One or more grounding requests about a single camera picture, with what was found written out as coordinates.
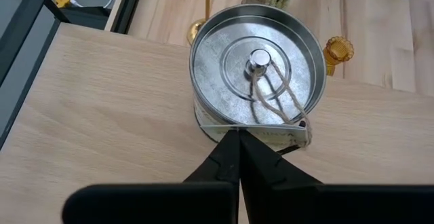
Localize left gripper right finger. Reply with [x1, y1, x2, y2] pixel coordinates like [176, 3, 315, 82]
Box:
[239, 130, 434, 224]

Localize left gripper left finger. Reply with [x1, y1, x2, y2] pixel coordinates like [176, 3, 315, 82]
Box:
[62, 130, 241, 224]

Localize tall brass candlestick holder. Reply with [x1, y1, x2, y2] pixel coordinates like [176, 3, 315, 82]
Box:
[186, 0, 212, 45]

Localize amber ribbed glass candle holder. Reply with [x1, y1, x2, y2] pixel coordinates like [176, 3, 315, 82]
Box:
[322, 36, 355, 77]

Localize black table rail frame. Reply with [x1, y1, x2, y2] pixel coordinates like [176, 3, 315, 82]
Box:
[113, 0, 146, 35]

